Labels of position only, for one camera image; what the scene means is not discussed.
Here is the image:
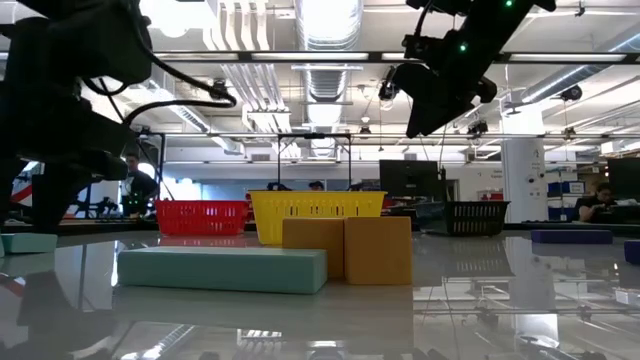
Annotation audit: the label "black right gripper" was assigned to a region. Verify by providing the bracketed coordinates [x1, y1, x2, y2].
[392, 29, 500, 140]

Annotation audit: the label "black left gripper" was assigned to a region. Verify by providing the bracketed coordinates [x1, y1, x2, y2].
[0, 107, 136, 232]

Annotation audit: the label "orange foam block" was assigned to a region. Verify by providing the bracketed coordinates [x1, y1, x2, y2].
[343, 215, 414, 286]
[281, 217, 346, 280]

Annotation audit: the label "long teal foam block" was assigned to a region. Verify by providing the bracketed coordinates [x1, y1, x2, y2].
[116, 246, 329, 295]

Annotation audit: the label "black computer monitor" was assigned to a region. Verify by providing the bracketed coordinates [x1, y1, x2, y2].
[378, 159, 447, 202]

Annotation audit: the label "black plastic basket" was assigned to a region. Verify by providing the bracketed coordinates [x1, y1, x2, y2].
[414, 200, 511, 237]

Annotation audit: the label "blue storage bins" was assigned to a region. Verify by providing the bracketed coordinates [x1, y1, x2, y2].
[546, 180, 587, 222]

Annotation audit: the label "yellow plastic basket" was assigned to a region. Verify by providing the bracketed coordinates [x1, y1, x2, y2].
[248, 190, 388, 247]

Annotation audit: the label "red plastic basket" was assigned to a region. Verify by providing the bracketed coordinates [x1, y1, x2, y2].
[154, 199, 250, 237]

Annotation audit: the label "dark background monitor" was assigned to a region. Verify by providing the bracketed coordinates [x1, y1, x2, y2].
[606, 156, 640, 202]

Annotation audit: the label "black overhead camera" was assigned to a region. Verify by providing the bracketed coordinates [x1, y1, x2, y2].
[377, 64, 404, 102]

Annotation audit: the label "silver ceiling air duct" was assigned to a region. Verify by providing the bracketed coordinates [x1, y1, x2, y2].
[293, 0, 365, 159]

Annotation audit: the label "black background rig frame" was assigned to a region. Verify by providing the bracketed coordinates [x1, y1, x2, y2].
[132, 125, 167, 201]
[276, 132, 353, 192]

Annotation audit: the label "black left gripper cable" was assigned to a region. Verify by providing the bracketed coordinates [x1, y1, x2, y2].
[82, 14, 239, 126]

